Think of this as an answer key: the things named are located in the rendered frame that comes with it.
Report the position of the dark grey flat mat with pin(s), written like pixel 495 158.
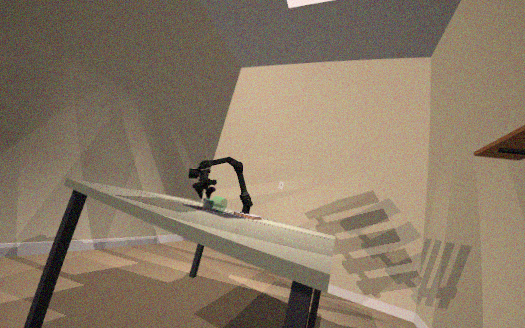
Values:
pixel 223 215

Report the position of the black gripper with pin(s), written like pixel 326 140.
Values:
pixel 199 186

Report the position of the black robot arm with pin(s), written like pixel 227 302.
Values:
pixel 238 167

